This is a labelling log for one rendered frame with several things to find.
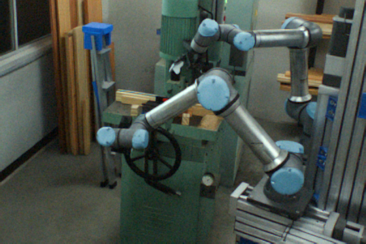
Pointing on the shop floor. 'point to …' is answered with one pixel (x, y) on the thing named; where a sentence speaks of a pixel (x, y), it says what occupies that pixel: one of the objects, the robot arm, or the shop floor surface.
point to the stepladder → (102, 90)
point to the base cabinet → (167, 202)
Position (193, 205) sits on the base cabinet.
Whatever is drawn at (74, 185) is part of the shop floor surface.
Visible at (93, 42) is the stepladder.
